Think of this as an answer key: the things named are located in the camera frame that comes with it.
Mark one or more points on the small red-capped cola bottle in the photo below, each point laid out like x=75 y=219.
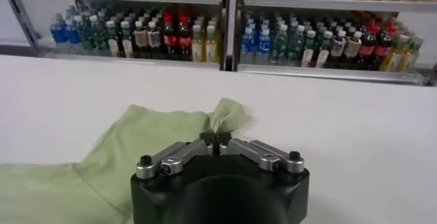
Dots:
x=382 y=51
x=367 y=50
x=184 y=41
x=169 y=41

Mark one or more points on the small dark bottle beige label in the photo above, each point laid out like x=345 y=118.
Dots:
x=338 y=48
x=154 y=40
x=140 y=39
x=352 y=48

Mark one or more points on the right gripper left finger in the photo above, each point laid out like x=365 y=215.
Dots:
x=170 y=164

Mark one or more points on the green-tinted water bottle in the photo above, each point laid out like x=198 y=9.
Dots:
x=280 y=46
x=295 y=47
x=85 y=37
x=99 y=39

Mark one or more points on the light green t-shirt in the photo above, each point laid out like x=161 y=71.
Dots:
x=102 y=177

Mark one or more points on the small dark bottle white label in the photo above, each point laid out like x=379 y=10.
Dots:
x=322 y=57
x=307 y=56
x=113 y=46
x=127 y=47

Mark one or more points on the small yellow drink bottle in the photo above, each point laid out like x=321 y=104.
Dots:
x=197 y=49
x=211 y=50
x=409 y=62
x=392 y=61

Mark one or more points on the blue water bottle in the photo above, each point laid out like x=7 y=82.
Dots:
x=58 y=34
x=248 y=46
x=264 y=47
x=72 y=37

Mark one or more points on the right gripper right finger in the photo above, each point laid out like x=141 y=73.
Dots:
x=266 y=157

